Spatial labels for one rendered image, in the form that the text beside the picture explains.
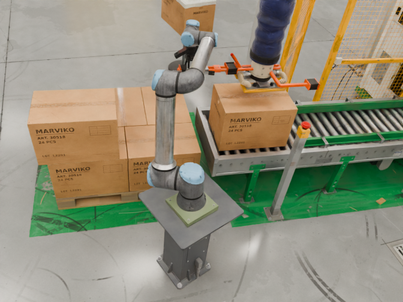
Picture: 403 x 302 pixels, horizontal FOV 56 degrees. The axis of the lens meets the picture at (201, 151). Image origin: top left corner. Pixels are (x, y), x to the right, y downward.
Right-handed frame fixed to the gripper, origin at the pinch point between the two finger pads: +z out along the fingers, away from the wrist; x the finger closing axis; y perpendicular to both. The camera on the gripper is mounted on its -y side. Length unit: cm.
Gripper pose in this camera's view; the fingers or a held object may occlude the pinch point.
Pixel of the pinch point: (186, 69)
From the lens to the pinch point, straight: 280.2
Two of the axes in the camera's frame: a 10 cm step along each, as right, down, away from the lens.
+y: 9.7, -0.8, 2.2
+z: -0.9, 7.2, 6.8
